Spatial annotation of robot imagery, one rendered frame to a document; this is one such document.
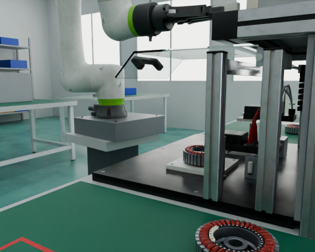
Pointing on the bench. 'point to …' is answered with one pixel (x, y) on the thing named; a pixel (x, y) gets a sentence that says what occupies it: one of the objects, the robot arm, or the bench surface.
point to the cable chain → (301, 87)
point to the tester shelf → (272, 26)
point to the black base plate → (248, 190)
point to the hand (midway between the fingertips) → (225, 10)
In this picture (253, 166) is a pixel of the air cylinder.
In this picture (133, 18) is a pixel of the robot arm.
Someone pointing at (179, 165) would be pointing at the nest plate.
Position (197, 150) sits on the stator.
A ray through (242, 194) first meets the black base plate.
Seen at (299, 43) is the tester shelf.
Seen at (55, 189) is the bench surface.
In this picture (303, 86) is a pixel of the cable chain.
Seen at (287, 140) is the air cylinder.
